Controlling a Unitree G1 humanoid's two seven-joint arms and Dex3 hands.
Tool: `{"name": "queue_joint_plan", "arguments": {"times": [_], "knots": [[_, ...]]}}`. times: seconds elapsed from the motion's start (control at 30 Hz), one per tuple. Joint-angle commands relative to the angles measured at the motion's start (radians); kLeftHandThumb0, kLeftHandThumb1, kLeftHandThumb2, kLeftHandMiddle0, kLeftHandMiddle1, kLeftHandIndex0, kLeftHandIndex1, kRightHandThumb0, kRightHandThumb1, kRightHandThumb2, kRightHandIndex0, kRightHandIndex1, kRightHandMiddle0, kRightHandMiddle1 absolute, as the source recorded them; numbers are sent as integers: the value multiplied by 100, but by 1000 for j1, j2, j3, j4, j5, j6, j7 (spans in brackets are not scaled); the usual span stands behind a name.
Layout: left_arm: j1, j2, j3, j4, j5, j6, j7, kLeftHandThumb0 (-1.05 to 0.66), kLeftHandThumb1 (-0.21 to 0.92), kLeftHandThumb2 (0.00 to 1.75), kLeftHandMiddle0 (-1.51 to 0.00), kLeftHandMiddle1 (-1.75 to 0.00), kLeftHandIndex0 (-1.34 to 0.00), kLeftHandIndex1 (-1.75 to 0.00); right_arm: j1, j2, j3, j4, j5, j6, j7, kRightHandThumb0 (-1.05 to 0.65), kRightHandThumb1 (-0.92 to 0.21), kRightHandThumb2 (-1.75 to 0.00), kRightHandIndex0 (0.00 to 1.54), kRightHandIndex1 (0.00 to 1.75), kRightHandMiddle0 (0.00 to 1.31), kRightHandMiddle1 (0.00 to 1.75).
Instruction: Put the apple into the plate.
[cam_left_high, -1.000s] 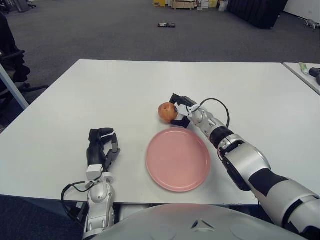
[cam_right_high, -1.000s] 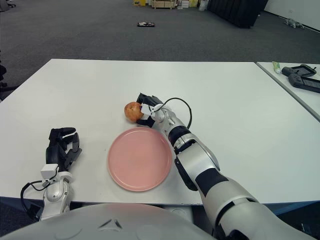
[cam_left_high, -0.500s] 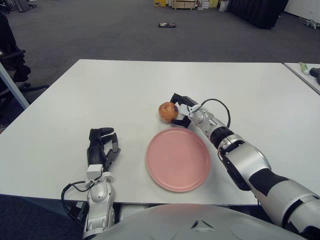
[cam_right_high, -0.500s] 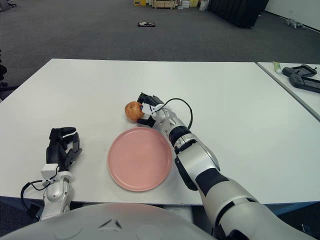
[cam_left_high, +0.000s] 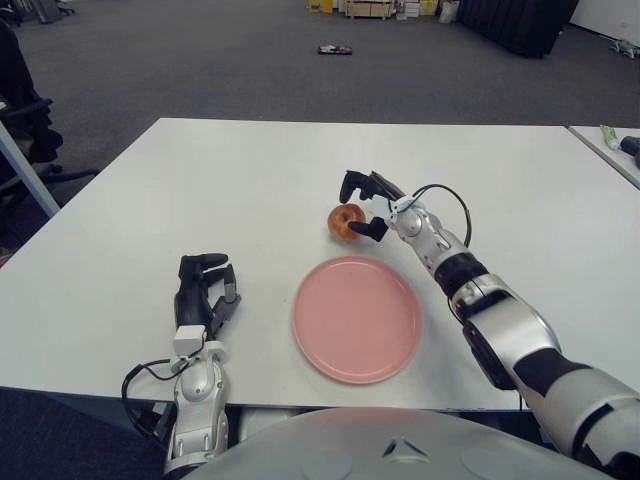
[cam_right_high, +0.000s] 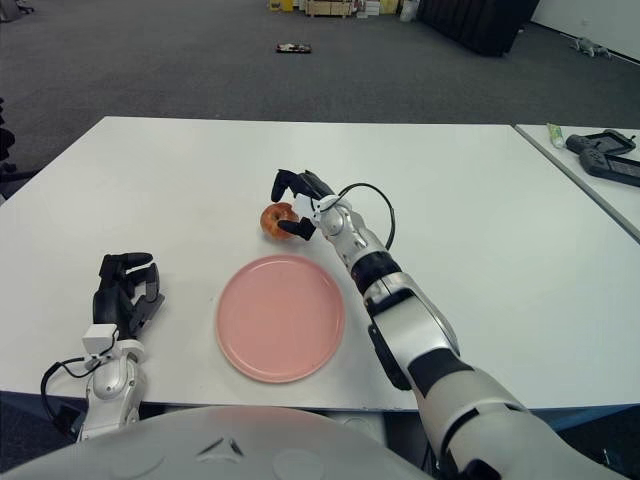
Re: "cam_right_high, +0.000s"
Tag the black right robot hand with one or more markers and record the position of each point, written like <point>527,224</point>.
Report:
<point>312,187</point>

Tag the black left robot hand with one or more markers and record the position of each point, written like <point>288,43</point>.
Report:
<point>107,305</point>

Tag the red apple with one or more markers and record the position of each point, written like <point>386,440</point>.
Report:
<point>272,220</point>

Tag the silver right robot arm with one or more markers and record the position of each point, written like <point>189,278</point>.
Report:
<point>415,330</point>

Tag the pink round plate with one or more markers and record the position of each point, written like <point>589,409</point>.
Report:
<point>280,319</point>

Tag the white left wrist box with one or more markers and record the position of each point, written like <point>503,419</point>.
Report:
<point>99,340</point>

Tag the black flat tray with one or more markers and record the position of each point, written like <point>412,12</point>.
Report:
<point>294,48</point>

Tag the grey robot torso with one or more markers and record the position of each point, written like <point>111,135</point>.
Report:
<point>225,440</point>

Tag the wooden pallet crate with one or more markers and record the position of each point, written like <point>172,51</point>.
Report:
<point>329,8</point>

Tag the yellow cardboard box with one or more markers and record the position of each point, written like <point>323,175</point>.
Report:
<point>281,4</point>

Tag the stack of white boxes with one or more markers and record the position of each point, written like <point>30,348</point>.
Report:
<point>369,7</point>

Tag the black office chair with jacket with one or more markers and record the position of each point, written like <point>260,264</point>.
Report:
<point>5,145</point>

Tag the stack of yellow boxes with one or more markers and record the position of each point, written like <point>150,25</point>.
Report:
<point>389,5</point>

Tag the white plastic bag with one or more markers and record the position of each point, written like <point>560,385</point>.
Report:
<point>409,11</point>

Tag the black curtain partition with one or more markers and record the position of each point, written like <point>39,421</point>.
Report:
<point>477,25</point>

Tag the green white tube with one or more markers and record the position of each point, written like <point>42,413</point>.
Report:
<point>556,135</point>

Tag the black framed handheld controller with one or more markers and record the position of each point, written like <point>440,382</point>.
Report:
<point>577,142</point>

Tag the grey handheld controller with screen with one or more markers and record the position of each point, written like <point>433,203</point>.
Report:
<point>592,161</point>

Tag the white side table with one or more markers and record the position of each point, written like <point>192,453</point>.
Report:
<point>600,210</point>

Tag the black swivel chair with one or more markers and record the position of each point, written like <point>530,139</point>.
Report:
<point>14,9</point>

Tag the grey robot dog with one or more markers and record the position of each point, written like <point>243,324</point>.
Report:
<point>592,47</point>

